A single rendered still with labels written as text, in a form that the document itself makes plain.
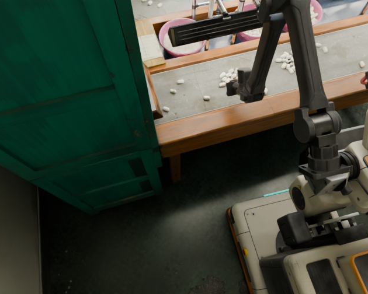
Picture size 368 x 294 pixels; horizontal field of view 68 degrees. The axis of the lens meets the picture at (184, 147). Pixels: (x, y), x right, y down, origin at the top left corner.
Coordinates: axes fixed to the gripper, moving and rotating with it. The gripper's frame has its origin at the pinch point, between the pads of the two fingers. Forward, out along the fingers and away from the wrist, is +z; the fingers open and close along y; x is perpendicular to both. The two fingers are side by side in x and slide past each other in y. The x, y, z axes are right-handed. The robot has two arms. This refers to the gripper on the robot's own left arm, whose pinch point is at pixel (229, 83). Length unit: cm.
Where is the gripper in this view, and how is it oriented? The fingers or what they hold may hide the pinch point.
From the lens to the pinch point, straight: 140.6
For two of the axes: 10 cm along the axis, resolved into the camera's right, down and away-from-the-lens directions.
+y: -9.6, 2.6, -1.3
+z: -2.3, -4.0, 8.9
